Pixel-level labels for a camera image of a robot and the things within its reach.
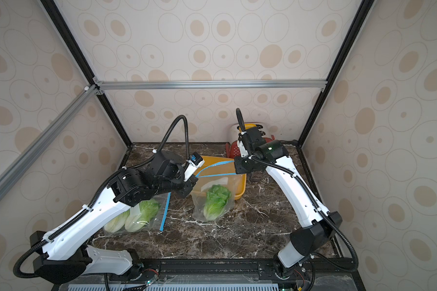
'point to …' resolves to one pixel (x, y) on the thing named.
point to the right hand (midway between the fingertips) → (245, 165)
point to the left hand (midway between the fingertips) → (199, 178)
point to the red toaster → (232, 150)
